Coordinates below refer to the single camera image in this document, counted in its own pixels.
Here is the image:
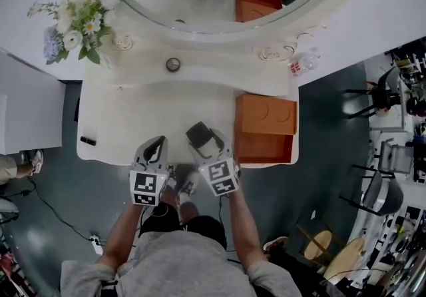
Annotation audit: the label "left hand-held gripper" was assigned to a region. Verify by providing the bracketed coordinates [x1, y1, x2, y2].
[128, 135, 169, 206]

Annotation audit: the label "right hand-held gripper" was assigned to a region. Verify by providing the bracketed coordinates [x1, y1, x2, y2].
[188, 128, 242, 197]

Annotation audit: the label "small black square case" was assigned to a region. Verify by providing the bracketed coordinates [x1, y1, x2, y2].
[185, 121, 211, 149]

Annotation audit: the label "orange wooden box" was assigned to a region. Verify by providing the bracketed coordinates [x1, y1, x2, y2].
[234, 93, 298, 166]

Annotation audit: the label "small round dark jar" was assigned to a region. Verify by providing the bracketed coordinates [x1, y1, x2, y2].
[165, 57, 182, 74]

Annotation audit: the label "person's left forearm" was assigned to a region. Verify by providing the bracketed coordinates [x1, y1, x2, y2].
[96, 202, 147, 272]

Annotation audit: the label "person's right forearm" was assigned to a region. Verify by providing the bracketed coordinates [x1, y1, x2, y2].
[228, 188, 267, 272]

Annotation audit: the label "person's right shoe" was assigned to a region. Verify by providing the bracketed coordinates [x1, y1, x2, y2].
[176, 168, 201, 205]

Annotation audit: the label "person's left leg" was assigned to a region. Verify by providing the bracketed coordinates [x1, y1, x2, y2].
[162, 185, 180, 206]

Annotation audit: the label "person's leg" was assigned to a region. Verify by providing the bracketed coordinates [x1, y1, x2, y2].
[162, 185, 180, 206]
[179, 201, 201, 223]

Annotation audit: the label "person's right leg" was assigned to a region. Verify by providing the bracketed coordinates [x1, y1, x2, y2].
[179, 201, 201, 223]

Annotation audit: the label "person's black shorts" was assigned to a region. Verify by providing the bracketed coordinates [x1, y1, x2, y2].
[138, 200, 228, 252]

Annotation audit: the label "white power strip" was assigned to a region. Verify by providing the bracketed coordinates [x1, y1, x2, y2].
[89, 234, 105, 256]

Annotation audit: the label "clear glass vase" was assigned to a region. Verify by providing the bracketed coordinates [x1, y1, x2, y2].
[98, 49, 116, 71]

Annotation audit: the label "person's grey shirt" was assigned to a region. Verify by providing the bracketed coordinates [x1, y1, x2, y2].
[60, 230, 302, 297]

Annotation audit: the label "clear plastic bottle red label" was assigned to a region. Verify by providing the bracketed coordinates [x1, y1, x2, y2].
[288, 51, 322, 79]

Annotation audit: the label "white partition panel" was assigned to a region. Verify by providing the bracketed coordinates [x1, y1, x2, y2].
[0, 47, 67, 156]

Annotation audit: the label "round wooden stool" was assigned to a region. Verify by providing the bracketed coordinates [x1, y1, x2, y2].
[296, 224, 345, 260]
[321, 236, 367, 285]

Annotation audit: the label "white and blue flower bouquet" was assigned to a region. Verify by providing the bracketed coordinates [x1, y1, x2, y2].
[27, 0, 121, 66]

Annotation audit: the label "dark chair black legs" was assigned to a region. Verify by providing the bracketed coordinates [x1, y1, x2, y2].
[344, 67, 400, 120]

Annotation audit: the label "grey round-back chair black legs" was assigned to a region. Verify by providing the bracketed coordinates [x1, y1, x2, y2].
[338, 164, 404, 217]

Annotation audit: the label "grey boxy chair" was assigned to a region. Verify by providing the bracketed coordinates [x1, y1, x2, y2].
[375, 141, 416, 176]

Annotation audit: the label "black floor cable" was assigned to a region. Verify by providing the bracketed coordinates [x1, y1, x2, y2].
[25, 175, 97, 243]

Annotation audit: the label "oval mirror white frame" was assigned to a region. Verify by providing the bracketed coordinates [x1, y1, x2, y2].
[87, 0, 354, 44]

